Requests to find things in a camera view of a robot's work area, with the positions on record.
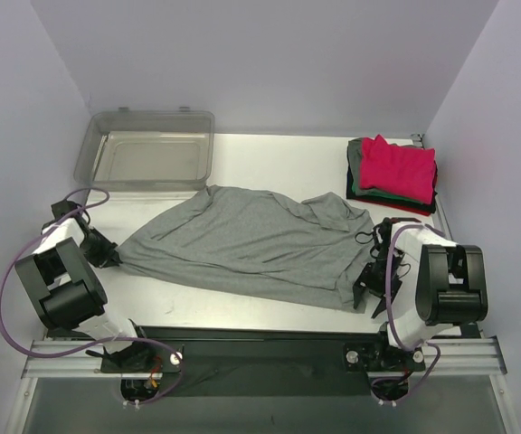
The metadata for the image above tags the grey t-shirt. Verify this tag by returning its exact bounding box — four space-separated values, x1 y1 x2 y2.
347 137 364 189
117 185 374 310

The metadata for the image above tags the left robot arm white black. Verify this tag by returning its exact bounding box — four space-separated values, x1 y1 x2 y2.
14 217 154 373

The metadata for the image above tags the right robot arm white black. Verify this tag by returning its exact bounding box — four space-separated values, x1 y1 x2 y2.
353 218 488 369

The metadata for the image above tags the folded grey t-shirt in stack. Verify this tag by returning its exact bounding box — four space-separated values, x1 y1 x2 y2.
347 137 364 189

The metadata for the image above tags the clear plastic bin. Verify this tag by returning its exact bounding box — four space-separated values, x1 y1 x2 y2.
74 108 215 192

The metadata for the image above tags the folded magenta t-shirt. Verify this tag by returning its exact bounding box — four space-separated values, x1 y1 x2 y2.
359 135 437 204

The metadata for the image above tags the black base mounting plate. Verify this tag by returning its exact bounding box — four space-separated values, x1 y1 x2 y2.
100 327 427 399

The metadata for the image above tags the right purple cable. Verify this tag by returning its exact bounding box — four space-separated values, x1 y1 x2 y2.
371 221 442 401

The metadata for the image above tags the purple cable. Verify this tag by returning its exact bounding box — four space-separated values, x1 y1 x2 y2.
0 187 185 403
371 221 442 401

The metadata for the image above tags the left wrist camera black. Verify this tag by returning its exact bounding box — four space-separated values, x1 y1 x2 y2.
51 199 90 224

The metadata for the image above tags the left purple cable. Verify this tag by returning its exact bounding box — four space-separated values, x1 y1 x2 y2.
0 187 185 403

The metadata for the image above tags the aluminium frame rail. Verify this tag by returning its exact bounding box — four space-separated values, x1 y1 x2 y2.
422 337 507 376

